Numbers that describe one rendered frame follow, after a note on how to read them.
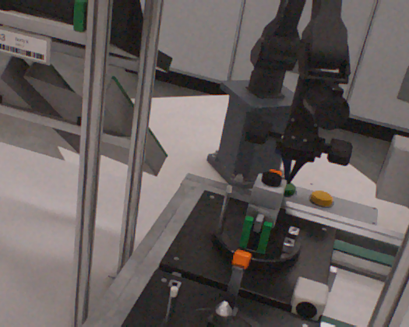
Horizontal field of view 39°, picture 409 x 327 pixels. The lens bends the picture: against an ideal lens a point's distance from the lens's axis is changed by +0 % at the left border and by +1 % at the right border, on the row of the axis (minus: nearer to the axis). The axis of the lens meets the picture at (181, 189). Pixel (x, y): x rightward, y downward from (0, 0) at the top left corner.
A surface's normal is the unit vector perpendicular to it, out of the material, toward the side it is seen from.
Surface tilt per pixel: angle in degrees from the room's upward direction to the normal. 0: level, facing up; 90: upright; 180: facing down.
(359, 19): 90
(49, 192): 0
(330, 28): 52
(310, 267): 0
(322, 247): 0
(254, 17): 90
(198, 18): 90
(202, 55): 90
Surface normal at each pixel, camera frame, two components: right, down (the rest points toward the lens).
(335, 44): 0.18, -0.12
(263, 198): -0.30, 0.45
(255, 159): 0.41, 0.51
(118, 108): 0.87, 0.35
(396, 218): 0.14, -0.85
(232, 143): -0.90, 0.11
